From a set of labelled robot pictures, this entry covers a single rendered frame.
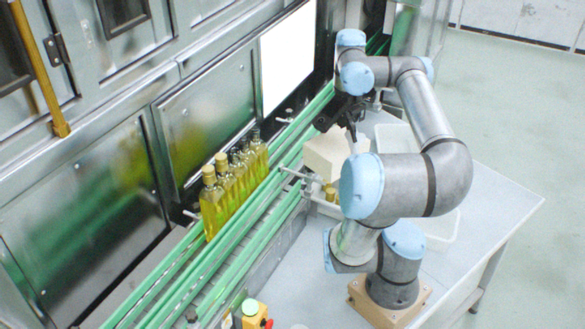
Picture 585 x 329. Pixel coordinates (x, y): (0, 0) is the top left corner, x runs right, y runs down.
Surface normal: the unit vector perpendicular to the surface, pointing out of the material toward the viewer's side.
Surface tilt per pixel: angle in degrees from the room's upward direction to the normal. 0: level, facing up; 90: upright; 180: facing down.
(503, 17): 90
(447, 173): 33
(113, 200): 92
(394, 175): 26
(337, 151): 0
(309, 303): 0
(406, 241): 9
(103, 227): 90
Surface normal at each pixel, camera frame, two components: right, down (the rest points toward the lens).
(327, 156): 0.00, -0.76
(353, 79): 0.06, 0.64
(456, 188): 0.46, 0.11
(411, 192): 0.04, 0.15
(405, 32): -0.47, 0.57
